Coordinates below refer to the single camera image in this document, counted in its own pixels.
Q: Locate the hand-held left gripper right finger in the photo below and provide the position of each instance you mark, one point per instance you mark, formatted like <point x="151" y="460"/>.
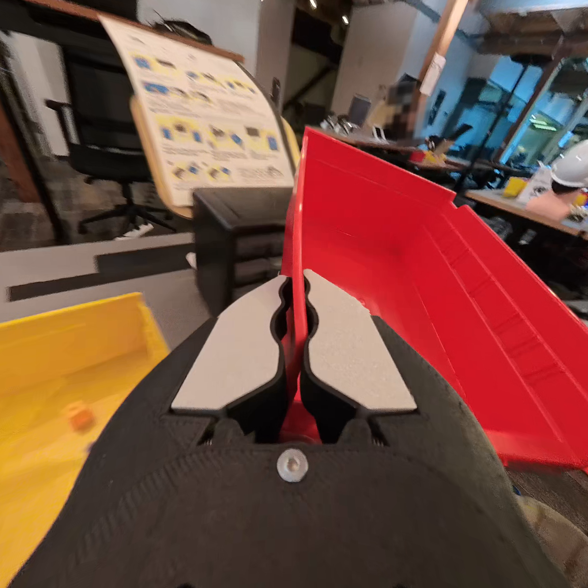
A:
<point x="353" y="358"/>

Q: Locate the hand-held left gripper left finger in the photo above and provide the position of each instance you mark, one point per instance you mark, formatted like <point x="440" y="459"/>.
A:
<point x="229" y="358"/>

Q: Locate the red plastic storage bin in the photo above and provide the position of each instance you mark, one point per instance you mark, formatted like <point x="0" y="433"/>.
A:
<point x="390" y="257"/>

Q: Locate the black drawer cabinet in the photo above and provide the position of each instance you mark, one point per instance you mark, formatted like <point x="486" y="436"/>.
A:
<point x="220" y="239"/>

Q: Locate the orange toy block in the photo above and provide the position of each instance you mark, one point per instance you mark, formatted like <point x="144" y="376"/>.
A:
<point x="81" y="416"/>

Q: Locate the yellow plastic storage bin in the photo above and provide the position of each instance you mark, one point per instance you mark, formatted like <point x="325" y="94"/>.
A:
<point x="46" y="367"/>

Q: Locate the black tape strip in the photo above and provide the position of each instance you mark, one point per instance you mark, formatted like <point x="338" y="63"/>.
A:
<point x="128" y="266"/>

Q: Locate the white shoe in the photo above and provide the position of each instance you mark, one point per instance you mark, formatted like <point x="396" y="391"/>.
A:
<point x="135" y="230"/>

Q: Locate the wooden desk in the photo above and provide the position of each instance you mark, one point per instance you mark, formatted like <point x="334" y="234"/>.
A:
<point x="514" y="206"/>

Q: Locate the printed instruction sheet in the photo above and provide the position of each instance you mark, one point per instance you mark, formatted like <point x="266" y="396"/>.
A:
<point x="206" y="128"/>

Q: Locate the small yellow box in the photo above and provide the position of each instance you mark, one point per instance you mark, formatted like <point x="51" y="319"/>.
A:
<point x="515" y="187"/>

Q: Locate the black office chair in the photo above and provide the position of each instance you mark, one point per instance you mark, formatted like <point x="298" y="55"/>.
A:
<point x="105" y="156"/>

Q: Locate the computer monitor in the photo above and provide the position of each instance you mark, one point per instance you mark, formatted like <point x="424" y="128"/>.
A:
<point x="359" y="110"/>

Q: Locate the black tripod stand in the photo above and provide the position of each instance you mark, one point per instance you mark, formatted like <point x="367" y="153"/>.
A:
<point x="498" y="124"/>

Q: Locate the person's trouser leg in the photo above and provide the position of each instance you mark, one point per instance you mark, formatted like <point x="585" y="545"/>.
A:
<point x="560" y="542"/>

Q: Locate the white hard hat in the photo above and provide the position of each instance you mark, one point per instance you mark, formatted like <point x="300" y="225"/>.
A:
<point x="572" y="165"/>

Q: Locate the white paper notice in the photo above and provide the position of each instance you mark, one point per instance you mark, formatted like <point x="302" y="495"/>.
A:
<point x="432" y="73"/>

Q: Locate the wooden post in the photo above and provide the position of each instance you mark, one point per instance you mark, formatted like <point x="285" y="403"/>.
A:
<point x="441" y="46"/>

